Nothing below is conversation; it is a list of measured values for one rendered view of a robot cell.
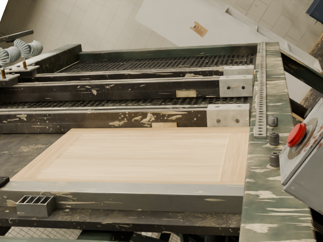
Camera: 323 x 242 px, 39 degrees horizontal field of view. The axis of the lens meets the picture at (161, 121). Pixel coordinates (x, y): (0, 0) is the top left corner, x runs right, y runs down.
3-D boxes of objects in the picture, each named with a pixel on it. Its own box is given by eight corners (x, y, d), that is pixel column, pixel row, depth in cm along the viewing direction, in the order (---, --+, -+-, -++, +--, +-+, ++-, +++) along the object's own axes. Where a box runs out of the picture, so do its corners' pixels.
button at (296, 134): (316, 134, 61) (303, 126, 61) (298, 157, 63) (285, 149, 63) (313, 125, 65) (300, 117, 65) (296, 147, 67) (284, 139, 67)
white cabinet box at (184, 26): (323, 72, 487) (158, -29, 491) (291, 115, 511) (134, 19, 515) (318, 59, 543) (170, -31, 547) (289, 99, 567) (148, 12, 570)
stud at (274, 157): (281, 168, 97) (281, 155, 97) (269, 168, 98) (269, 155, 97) (280, 163, 100) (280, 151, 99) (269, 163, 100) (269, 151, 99)
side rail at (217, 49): (257, 63, 266) (257, 44, 263) (80, 70, 290) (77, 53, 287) (258, 61, 273) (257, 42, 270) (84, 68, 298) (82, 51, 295)
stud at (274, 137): (279, 146, 110) (279, 135, 109) (268, 146, 110) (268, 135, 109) (279, 142, 112) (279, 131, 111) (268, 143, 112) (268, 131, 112)
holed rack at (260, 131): (266, 138, 116) (266, 136, 116) (254, 138, 116) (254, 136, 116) (265, 42, 269) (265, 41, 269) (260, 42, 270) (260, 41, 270)
